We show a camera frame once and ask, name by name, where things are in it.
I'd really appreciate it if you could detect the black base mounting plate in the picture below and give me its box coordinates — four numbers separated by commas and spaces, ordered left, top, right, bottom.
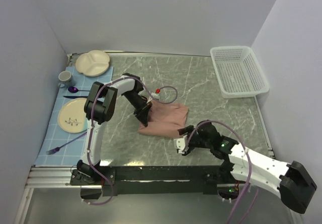
70, 166, 236, 199

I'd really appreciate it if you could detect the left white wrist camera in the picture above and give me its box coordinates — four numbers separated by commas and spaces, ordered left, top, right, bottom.
149, 89, 160, 102

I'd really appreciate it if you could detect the cream teal round plate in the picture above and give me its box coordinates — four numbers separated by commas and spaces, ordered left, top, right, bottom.
57, 98, 87, 133

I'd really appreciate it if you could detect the purple fork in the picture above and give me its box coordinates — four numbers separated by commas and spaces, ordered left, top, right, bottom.
46, 133, 87, 155

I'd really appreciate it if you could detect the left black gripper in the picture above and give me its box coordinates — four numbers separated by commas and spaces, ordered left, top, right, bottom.
123, 91, 153, 127

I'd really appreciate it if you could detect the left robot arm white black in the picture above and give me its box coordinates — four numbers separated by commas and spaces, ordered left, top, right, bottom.
76, 73, 152, 185

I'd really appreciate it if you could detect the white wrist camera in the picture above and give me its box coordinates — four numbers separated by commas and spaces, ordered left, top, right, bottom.
149, 89, 160, 102
174, 135, 190, 156

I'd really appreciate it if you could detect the white plastic basket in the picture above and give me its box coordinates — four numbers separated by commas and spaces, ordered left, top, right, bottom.
210, 46, 270, 99

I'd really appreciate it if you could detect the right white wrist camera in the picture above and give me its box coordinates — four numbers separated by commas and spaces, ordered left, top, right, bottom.
174, 135, 190, 156

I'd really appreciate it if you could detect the grey mug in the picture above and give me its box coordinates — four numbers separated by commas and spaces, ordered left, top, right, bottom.
58, 70, 73, 88

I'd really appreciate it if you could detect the purple spoon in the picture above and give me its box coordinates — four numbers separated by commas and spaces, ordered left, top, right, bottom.
67, 86, 89, 93

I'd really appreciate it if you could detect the purple knife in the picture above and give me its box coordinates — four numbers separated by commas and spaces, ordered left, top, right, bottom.
63, 96, 87, 99

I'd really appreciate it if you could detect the aluminium frame rail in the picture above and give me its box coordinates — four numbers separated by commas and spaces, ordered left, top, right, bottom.
14, 167, 71, 223

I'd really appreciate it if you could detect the blue grid placemat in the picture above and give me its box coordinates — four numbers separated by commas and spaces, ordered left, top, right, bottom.
34, 66, 113, 167

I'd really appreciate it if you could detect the cream divided plate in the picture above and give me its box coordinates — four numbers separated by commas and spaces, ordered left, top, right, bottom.
75, 50, 110, 77

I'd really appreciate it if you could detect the pink printed t shirt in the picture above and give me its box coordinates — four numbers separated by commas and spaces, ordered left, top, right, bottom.
138, 100, 189, 138

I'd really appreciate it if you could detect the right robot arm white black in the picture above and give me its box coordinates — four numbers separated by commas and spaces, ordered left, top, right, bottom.
174, 120, 317, 214

